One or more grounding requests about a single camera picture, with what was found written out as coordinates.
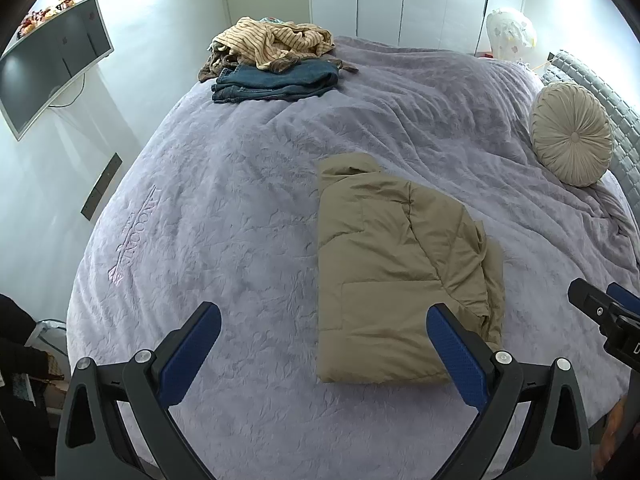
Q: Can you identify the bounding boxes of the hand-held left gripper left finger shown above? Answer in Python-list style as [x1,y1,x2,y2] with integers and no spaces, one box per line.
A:
[55,301,223,480]

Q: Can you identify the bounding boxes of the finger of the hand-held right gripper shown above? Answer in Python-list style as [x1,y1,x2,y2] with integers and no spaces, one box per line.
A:
[606,282,640,311]
[568,277,627,331]

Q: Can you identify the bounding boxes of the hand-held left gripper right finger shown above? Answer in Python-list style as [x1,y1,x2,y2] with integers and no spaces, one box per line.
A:
[426,302,594,480]

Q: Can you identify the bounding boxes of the beige puffer jacket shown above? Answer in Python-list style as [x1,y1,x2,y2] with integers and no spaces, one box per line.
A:
[316,152,505,386]

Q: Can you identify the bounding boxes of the purple fleece blanket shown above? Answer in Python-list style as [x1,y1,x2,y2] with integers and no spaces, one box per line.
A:
[66,35,640,480]

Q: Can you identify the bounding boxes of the round beige pleated cushion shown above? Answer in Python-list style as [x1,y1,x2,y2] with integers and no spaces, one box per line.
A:
[530,81,615,189]

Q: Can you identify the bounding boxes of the grey quilted headboard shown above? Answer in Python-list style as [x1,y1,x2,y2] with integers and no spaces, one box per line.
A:
[541,50,640,213]

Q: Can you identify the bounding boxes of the white printed pillow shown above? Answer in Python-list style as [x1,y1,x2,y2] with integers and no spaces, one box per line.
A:
[486,7,537,59]

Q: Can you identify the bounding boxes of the blue jeans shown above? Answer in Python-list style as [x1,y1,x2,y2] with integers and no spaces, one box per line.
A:
[211,59,341,105]

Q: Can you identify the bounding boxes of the brown patterned garment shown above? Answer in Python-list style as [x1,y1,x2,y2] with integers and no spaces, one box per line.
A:
[197,42,359,84]

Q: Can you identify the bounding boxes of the white framed monitor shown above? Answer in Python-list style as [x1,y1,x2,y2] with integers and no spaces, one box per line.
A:
[0,0,115,142]

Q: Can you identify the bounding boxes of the beige striped shirt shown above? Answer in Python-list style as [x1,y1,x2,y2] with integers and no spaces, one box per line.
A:
[209,16,336,72]

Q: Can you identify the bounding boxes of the white wardrobe doors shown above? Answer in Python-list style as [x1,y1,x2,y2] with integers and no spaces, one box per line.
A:
[307,0,494,54]

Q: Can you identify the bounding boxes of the artificial flowers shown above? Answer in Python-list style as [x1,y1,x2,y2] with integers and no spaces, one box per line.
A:
[17,0,77,39]

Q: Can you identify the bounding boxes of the grey wall socket strip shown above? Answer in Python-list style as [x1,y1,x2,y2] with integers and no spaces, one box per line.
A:
[81,153,124,221]

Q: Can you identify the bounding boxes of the monitor cable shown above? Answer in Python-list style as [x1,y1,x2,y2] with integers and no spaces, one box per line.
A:
[47,71,87,109]

